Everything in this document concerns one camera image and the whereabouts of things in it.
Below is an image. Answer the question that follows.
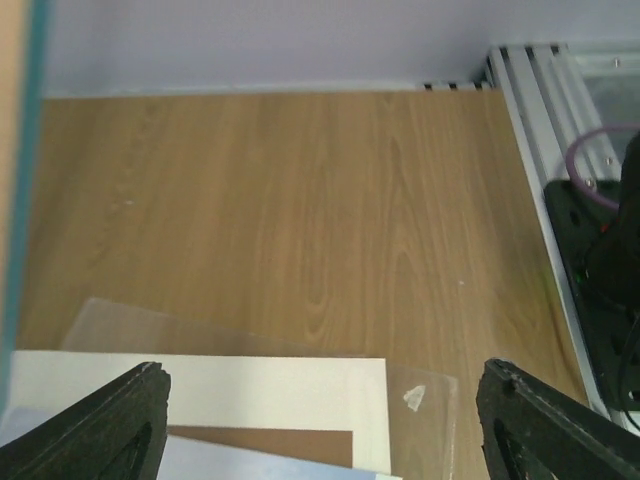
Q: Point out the clear plastic sheet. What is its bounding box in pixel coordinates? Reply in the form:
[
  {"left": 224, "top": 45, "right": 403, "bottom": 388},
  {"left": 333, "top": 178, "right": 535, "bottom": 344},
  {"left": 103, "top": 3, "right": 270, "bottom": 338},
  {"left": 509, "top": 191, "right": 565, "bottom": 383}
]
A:
[{"left": 62, "top": 298, "right": 458, "bottom": 479}]

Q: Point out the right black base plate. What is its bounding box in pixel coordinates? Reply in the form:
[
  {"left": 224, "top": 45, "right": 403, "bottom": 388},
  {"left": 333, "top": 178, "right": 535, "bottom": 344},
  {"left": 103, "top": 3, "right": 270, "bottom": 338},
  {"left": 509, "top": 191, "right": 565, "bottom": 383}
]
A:
[{"left": 544, "top": 180, "right": 639, "bottom": 433}]

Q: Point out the brown backing board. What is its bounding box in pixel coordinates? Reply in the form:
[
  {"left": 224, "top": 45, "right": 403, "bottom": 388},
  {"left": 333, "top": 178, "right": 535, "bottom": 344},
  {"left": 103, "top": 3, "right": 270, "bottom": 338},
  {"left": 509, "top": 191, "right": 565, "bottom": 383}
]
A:
[{"left": 168, "top": 426, "right": 353, "bottom": 467}]

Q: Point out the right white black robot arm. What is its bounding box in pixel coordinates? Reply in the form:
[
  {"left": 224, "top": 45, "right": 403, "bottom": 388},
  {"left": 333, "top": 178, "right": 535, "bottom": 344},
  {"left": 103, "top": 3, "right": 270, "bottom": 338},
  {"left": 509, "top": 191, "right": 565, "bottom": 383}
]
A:
[{"left": 586, "top": 134, "right": 639, "bottom": 309}]

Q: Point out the aluminium front rail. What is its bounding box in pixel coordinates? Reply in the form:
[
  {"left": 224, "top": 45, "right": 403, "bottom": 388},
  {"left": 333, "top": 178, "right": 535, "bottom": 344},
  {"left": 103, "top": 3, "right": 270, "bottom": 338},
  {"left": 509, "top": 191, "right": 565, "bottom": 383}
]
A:
[{"left": 424, "top": 44, "right": 639, "bottom": 428}]

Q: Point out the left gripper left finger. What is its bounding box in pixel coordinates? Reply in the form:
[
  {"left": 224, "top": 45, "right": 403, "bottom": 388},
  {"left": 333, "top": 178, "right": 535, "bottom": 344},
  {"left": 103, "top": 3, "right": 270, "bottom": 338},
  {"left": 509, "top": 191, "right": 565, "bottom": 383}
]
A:
[{"left": 1, "top": 362, "right": 171, "bottom": 479}]

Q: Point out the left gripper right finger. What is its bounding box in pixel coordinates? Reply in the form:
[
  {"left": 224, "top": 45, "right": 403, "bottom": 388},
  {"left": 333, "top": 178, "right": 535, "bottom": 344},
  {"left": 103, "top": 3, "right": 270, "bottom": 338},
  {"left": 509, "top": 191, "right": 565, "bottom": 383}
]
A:
[{"left": 476, "top": 358, "right": 639, "bottom": 479}]

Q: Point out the hot air balloon photo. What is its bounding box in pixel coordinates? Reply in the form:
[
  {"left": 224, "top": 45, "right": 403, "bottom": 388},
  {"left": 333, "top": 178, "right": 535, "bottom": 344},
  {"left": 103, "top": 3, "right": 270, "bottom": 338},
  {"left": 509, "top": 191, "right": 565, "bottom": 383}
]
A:
[{"left": 27, "top": 408, "right": 390, "bottom": 480}]

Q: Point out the blue wooden picture frame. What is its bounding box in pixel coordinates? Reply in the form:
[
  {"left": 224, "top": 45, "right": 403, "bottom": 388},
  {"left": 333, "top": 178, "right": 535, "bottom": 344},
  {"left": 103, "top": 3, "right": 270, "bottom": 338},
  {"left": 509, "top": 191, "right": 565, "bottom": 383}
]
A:
[{"left": 1, "top": 1, "right": 52, "bottom": 410}]

